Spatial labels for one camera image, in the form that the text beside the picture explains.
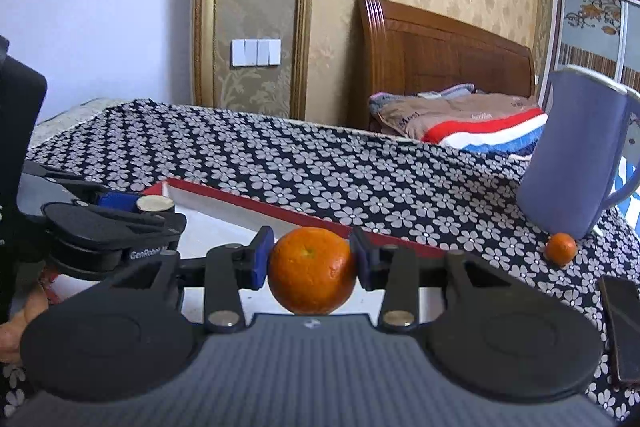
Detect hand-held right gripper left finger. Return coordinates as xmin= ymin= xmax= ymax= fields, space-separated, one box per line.
xmin=107 ymin=226 xmax=276 ymax=334

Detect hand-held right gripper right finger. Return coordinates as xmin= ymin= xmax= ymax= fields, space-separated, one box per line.
xmin=349 ymin=228 xmax=512 ymax=334

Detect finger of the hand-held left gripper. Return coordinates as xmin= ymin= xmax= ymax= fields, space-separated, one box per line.
xmin=42 ymin=202 xmax=187 ymax=280
xmin=22 ymin=161 xmax=177 ymax=214

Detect large orange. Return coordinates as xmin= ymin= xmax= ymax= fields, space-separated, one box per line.
xmin=267 ymin=227 xmax=357 ymax=315

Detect red cardboard box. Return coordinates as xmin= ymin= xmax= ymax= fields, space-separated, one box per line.
xmin=40 ymin=177 xmax=447 ymax=308

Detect person's left hand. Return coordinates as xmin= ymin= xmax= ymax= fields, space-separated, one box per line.
xmin=0 ymin=281 xmax=51 ymax=363

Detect beige patterned mattress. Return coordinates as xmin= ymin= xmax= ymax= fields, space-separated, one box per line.
xmin=30 ymin=98 xmax=118 ymax=142

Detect black floral cloth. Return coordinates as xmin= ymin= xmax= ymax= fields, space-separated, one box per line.
xmin=0 ymin=98 xmax=640 ymax=423

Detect brown striped quilt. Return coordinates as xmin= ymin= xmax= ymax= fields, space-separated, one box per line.
xmin=370 ymin=93 xmax=640 ymax=228

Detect folded grey blue clothing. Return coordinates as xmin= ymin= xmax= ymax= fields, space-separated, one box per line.
xmin=369 ymin=83 xmax=488 ymax=104

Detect small orange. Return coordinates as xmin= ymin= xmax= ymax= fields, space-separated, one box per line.
xmin=544 ymin=232 xmax=577 ymax=267

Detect wooden bed headboard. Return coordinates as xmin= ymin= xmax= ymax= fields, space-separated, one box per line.
xmin=356 ymin=0 xmax=538 ymax=132

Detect purple plastic pitcher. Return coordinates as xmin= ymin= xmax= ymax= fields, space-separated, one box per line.
xmin=515 ymin=64 xmax=640 ymax=240

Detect black smartphone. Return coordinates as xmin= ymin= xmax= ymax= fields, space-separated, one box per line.
xmin=597 ymin=274 xmax=640 ymax=389

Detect wardrobe sliding door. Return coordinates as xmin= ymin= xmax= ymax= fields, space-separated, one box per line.
xmin=550 ymin=0 xmax=640 ymax=108

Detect white wall switch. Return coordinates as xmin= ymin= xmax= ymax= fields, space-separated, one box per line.
xmin=231 ymin=38 xmax=282 ymax=68

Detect gold wall frame moulding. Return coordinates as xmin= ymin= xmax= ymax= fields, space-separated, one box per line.
xmin=192 ymin=0 xmax=318 ymax=120

